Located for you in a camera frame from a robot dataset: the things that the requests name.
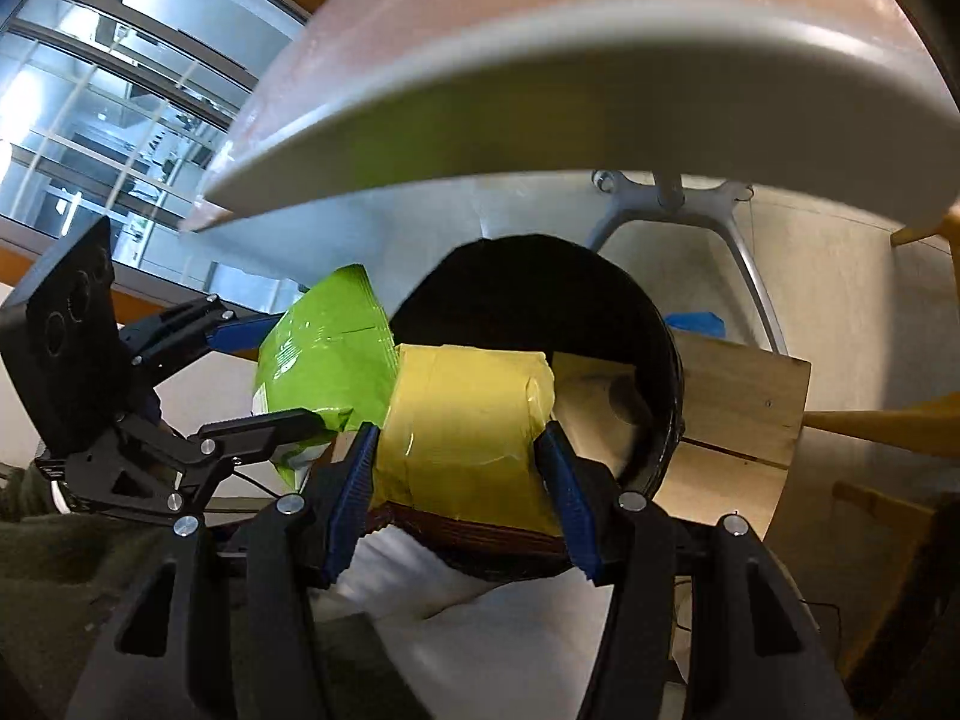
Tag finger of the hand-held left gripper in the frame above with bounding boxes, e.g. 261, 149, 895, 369
120, 295, 282, 391
64, 406, 335, 530

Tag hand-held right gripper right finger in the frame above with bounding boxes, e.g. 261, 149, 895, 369
532, 418, 856, 720

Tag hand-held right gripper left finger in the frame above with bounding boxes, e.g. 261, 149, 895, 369
66, 420, 382, 720

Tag green snack bag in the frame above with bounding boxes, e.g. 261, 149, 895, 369
251, 264, 398, 492

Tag yellow packet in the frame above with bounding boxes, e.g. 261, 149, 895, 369
371, 343, 560, 537

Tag black trash bin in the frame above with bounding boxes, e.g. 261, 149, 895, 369
390, 235, 685, 584

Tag light wooden board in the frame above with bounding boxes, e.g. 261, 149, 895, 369
652, 330, 813, 541

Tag blue plastic scrap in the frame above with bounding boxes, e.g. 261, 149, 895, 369
664, 309, 726, 340

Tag dark green garment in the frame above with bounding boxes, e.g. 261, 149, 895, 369
0, 465, 256, 720

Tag glass window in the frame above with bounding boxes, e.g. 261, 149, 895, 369
0, 0, 338, 301

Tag wooden chair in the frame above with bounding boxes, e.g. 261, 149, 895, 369
802, 199, 960, 691

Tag grey table base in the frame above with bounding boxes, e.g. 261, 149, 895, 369
585, 169, 788, 357

